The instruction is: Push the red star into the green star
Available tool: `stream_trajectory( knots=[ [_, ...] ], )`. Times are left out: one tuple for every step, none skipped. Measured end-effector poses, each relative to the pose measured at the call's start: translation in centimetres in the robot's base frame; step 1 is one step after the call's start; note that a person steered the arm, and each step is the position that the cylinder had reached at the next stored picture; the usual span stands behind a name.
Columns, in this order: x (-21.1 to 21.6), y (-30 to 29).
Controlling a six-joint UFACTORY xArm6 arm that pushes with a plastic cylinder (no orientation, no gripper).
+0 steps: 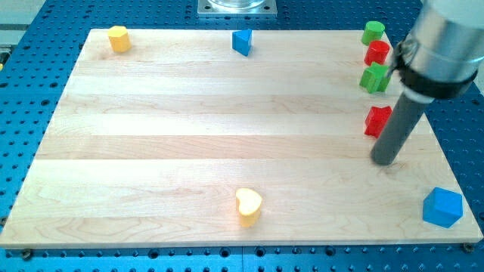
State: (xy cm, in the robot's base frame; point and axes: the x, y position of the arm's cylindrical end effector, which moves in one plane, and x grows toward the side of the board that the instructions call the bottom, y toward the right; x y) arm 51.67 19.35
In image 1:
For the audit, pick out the red star block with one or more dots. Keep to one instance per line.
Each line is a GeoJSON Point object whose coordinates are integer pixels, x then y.
{"type": "Point", "coordinates": [376, 120]}

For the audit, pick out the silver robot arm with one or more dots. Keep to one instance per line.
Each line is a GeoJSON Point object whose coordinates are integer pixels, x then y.
{"type": "Point", "coordinates": [440, 56]}

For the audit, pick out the green star block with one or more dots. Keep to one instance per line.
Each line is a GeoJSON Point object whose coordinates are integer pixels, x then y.
{"type": "Point", "coordinates": [374, 78]}

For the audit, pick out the wooden board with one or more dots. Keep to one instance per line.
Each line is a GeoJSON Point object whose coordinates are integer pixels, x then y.
{"type": "Point", "coordinates": [147, 149]}

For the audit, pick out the yellow heart block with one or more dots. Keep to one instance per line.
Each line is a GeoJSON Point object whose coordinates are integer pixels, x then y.
{"type": "Point", "coordinates": [248, 204]}

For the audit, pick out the blue triangle block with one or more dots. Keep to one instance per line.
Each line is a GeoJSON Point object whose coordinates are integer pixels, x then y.
{"type": "Point", "coordinates": [241, 41]}

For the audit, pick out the yellow hexagon block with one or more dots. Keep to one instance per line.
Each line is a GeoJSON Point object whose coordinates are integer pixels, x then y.
{"type": "Point", "coordinates": [119, 39]}

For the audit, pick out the red cylinder block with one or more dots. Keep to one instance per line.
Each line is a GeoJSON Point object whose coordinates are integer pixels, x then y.
{"type": "Point", "coordinates": [377, 52]}

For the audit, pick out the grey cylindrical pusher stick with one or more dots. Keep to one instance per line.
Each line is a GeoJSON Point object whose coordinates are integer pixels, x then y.
{"type": "Point", "coordinates": [404, 117]}

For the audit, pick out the green cylinder block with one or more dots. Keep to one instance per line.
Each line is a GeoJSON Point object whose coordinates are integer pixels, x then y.
{"type": "Point", "coordinates": [373, 31]}

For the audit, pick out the blue cube block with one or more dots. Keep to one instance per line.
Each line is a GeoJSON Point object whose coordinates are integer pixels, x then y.
{"type": "Point", "coordinates": [443, 207]}

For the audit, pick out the blue perforated table plate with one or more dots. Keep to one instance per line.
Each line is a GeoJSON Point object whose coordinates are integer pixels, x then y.
{"type": "Point", "coordinates": [40, 65]}

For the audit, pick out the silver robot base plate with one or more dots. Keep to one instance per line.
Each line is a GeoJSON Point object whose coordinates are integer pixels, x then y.
{"type": "Point", "coordinates": [213, 8]}

